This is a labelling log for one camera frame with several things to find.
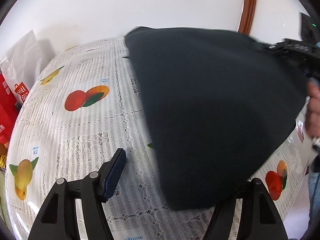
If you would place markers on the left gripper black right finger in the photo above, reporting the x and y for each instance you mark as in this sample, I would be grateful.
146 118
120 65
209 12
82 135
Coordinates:
259 216

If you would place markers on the brown wooden door frame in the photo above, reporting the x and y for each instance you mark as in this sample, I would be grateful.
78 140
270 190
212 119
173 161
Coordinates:
247 15

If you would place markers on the red paper bag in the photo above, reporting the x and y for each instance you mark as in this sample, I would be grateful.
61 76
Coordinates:
9 111

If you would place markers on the fruit print tablecloth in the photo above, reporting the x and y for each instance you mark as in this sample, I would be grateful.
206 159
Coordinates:
71 125

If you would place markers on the person's right hand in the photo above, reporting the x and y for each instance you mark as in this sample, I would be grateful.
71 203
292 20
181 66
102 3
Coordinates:
312 119

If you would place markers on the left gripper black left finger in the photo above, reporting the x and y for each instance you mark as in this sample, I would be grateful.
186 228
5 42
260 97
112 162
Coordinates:
57 219

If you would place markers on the black sweatshirt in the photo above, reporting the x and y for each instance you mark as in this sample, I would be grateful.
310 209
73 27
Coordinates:
216 105

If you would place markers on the white Miniso paper bag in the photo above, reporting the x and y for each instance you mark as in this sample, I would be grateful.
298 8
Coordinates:
23 64

